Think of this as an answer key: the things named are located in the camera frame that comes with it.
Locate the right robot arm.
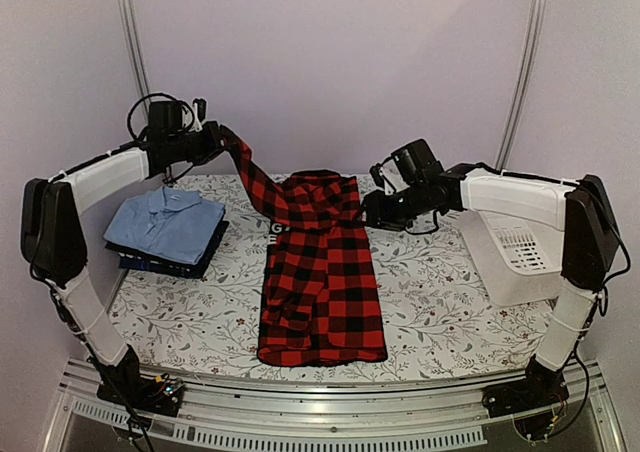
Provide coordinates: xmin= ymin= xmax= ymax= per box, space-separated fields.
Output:
xmin=363 ymin=139 xmax=625 ymax=408

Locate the light blue folded shirt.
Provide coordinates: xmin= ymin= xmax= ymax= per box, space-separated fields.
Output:
xmin=104 ymin=186 xmax=225 ymax=265

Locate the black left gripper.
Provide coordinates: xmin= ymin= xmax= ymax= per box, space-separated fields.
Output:
xmin=169 ymin=120 xmax=235 ymax=166

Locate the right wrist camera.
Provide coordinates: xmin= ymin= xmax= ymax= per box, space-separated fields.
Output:
xmin=369 ymin=162 xmax=399 ymax=195

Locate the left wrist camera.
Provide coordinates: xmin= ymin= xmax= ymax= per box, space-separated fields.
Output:
xmin=191 ymin=98 xmax=207 ymax=132

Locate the white plastic basket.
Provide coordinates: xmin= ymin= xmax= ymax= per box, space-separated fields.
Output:
xmin=458 ymin=206 xmax=566 ymax=307

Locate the aluminium front rail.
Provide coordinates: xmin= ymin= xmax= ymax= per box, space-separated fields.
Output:
xmin=43 ymin=359 xmax=629 ymax=451

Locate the dark navy folded shirt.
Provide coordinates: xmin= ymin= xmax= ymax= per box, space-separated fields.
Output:
xmin=105 ymin=220 xmax=230 ymax=279

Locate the right aluminium frame post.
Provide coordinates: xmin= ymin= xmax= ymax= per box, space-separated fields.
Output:
xmin=495 ymin=0 xmax=547 ymax=171

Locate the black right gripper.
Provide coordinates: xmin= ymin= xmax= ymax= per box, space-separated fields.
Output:
xmin=353 ymin=181 xmax=429 ymax=232

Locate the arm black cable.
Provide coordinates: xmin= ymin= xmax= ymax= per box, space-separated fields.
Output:
xmin=512 ymin=356 xmax=591 ymax=446
xmin=125 ymin=91 xmax=196 ymax=141

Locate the aluminium frame post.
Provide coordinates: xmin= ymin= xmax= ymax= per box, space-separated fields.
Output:
xmin=112 ymin=0 xmax=152 ymax=106
xmin=495 ymin=0 xmax=547 ymax=171

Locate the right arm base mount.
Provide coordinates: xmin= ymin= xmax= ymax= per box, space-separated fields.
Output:
xmin=481 ymin=373 xmax=569 ymax=418

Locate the red black plaid shirt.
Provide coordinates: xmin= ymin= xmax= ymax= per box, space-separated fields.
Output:
xmin=218 ymin=127 xmax=388 ymax=368

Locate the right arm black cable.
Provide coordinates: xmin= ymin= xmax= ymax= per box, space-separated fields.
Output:
xmin=512 ymin=356 xmax=591 ymax=446

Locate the floral patterned table mat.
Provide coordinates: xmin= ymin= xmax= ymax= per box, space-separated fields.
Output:
xmin=109 ymin=175 xmax=552 ymax=383

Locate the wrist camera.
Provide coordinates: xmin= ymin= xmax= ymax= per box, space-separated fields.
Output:
xmin=191 ymin=98 xmax=207 ymax=132
xmin=369 ymin=162 xmax=399 ymax=195

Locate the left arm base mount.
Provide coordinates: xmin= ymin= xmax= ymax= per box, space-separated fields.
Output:
xmin=97 ymin=370 xmax=185 ymax=417

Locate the left aluminium frame post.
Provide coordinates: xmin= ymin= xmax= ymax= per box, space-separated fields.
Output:
xmin=112 ymin=0 xmax=152 ymax=106

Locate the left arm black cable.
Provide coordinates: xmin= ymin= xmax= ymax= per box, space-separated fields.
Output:
xmin=125 ymin=91 xmax=196 ymax=141

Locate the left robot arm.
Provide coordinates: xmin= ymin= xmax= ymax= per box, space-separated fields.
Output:
xmin=20 ymin=93 xmax=222 ymax=406

